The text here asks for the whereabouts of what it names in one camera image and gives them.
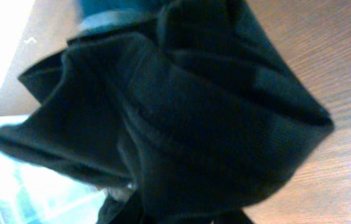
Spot black garment with tape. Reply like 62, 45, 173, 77
0, 0, 334, 223

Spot clear plastic storage bin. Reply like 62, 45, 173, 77
0, 114, 139, 224

